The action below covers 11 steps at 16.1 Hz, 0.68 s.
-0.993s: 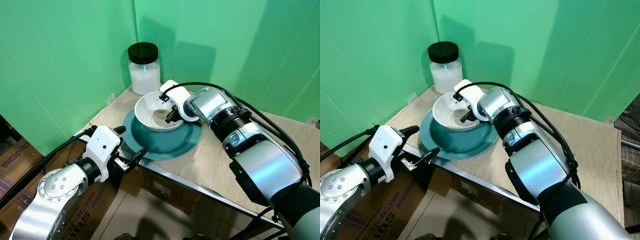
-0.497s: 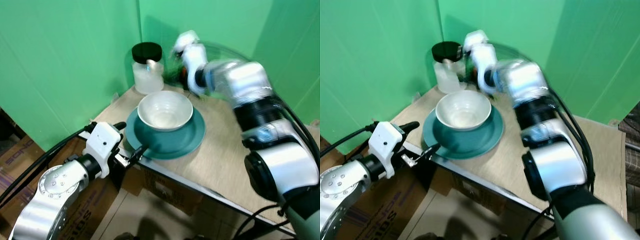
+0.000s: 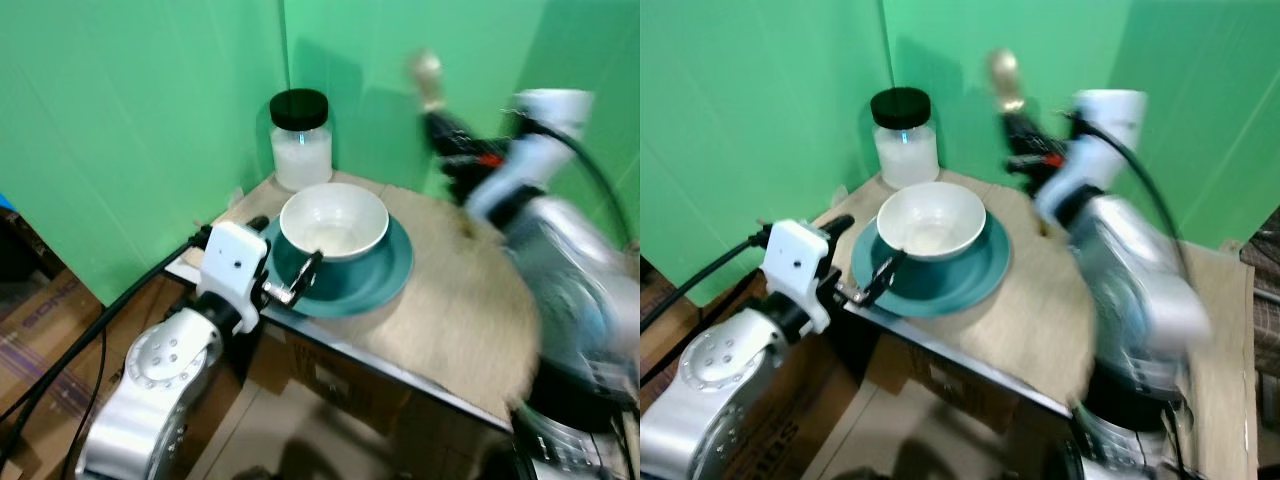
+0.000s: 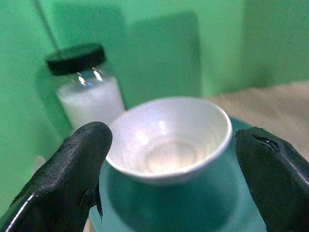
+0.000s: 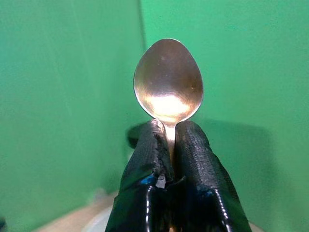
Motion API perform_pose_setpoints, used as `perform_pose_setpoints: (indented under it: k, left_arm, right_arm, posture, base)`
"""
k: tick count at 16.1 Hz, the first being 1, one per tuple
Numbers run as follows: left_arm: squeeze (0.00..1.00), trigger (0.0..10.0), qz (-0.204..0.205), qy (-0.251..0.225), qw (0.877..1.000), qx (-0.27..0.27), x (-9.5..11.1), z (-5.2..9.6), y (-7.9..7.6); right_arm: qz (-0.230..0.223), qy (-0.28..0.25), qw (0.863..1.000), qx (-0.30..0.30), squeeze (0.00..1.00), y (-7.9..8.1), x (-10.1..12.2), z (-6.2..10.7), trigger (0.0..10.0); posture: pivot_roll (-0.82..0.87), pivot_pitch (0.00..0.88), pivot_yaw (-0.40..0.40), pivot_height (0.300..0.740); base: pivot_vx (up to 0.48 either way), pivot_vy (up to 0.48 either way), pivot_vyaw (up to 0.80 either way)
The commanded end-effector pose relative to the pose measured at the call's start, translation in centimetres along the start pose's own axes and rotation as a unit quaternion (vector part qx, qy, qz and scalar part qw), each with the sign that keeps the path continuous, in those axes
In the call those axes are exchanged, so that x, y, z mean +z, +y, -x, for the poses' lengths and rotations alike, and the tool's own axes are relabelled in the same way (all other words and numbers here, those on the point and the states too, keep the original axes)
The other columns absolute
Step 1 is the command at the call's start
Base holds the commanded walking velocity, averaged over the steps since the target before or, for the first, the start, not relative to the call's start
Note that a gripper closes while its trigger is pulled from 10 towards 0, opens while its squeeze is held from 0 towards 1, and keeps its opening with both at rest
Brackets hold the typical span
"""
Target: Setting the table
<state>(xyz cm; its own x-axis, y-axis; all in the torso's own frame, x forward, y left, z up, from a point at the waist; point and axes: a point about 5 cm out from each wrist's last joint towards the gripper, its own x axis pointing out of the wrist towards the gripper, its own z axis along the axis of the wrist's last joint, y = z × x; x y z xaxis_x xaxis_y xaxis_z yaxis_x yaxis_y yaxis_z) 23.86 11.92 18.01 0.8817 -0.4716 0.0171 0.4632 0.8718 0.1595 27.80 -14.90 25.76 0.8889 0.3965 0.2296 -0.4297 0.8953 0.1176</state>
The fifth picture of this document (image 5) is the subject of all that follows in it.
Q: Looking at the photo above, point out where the white plate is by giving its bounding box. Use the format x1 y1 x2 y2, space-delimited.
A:
82 204 115 232

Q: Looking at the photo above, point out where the silver metal spoon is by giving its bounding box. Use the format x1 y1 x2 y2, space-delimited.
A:
133 38 204 170

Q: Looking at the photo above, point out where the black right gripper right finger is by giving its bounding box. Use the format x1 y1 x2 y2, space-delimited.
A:
169 120 253 232

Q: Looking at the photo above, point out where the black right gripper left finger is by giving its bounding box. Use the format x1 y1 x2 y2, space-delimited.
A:
104 119 175 232

